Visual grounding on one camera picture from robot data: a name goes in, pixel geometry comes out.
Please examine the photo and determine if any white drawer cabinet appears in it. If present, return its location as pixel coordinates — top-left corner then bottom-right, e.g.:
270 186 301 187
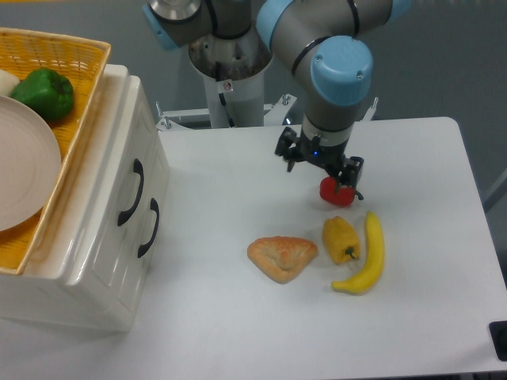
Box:
0 63 171 333

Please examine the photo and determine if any white metal base frame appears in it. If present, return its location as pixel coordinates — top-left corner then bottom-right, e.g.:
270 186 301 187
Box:
154 93 379 132

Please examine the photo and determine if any green bell pepper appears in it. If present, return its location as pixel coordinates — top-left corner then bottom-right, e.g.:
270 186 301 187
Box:
10 68 74 121

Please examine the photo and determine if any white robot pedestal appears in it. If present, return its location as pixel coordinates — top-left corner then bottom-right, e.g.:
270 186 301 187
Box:
189 27 273 128

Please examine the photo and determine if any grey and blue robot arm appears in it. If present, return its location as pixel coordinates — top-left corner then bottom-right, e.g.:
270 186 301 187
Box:
143 1 411 189

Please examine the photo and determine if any triangular baked pastry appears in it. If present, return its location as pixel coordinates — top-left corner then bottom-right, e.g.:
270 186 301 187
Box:
247 236 318 284

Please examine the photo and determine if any yellow bell pepper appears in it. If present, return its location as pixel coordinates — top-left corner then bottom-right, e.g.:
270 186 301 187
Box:
322 216 361 265

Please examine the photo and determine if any yellow banana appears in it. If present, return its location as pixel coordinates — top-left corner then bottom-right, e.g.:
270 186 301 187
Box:
331 211 385 295

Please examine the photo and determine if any beige round plate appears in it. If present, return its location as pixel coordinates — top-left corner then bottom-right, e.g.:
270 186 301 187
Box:
1 97 61 230

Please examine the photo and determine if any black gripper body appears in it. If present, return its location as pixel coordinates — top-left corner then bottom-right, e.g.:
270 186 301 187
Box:
296 124 351 177

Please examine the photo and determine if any red bell pepper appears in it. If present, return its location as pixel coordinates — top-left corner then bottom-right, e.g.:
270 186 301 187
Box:
319 177 364 207

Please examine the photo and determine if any white round vegetable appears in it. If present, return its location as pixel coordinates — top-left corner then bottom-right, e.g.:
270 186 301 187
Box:
0 70 20 97

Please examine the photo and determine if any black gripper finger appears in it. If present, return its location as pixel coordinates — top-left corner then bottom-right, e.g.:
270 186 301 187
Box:
275 127 303 173
332 156 364 194

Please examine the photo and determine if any black corner device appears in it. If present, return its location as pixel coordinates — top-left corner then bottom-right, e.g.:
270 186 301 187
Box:
489 321 507 362

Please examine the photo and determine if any yellow woven basket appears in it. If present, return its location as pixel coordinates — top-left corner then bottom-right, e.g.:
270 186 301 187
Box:
0 26 112 276

